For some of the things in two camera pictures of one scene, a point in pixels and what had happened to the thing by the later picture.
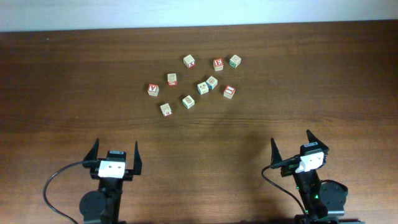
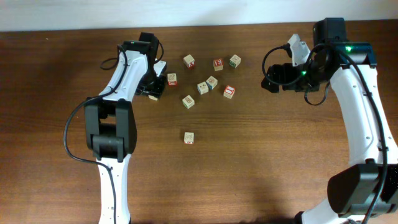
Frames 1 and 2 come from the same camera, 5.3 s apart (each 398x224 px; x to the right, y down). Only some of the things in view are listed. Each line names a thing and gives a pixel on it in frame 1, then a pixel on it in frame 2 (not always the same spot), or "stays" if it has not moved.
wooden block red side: (189, 61) stays
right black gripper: (289, 168) to (283, 77)
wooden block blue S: (203, 88) stays
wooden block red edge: (166, 109) to (189, 138)
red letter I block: (229, 91) stays
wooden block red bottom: (171, 79) stays
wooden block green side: (235, 61) stays
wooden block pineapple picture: (188, 101) stays
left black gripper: (135, 168) to (157, 89)
